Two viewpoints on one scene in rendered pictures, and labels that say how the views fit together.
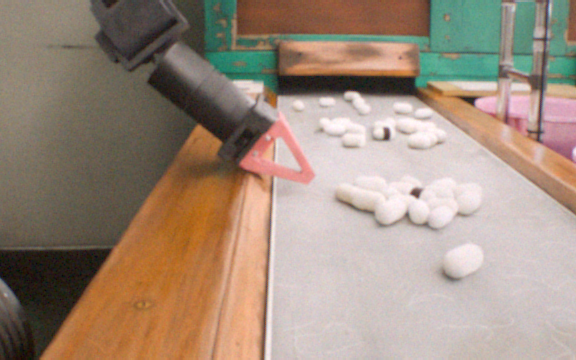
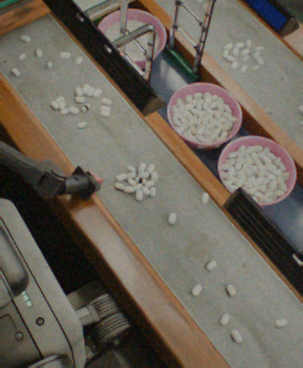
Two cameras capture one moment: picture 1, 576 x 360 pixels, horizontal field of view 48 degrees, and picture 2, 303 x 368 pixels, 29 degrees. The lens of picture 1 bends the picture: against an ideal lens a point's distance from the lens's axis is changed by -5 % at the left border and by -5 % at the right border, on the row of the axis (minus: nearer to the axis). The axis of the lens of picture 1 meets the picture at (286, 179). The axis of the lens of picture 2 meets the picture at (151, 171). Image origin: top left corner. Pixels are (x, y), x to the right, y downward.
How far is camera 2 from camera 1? 1.59 m
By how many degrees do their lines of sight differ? 56
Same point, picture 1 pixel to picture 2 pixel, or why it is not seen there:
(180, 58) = (68, 187)
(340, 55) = (13, 19)
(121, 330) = (142, 290)
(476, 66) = not seen: outside the picture
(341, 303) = (157, 247)
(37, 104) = not seen: outside the picture
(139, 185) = not seen: outside the picture
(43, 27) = not seen: outside the picture
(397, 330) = (173, 252)
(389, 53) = (36, 6)
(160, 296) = (136, 275)
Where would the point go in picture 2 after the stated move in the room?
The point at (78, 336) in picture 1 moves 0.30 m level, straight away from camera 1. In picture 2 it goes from (137, 297) to (56, 242)
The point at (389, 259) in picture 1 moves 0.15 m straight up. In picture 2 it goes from (152, 220) to (157, 199)
